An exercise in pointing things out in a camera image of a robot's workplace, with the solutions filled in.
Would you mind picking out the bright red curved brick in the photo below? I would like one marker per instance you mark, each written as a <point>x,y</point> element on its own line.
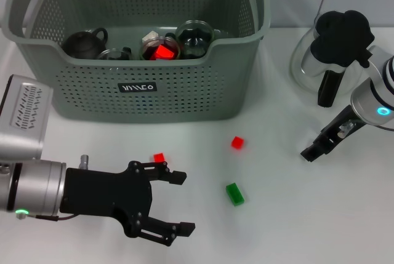
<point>161,51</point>

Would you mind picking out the small red square brick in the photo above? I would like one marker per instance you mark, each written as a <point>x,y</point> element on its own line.
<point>237,143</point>
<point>159,157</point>

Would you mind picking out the green rectangular brick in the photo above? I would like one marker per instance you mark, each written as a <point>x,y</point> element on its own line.
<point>235,194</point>

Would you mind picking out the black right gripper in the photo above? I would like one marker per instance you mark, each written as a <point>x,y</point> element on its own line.
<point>338,128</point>

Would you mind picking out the glass teacup black sleeve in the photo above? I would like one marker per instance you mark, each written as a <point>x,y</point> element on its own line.
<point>195,39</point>
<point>117,54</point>
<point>146,45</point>

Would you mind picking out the dark brown clay teapot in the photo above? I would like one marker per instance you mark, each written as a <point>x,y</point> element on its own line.
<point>83,45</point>

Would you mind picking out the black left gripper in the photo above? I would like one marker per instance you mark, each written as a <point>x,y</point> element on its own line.
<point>104,193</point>

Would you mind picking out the grey perforated storage basket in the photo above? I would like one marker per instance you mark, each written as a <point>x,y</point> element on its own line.
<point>184,91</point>

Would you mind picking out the small white brick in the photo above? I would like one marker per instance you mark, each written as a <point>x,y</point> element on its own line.
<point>150,37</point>

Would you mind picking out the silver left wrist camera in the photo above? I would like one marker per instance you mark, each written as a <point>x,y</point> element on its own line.
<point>21,122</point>

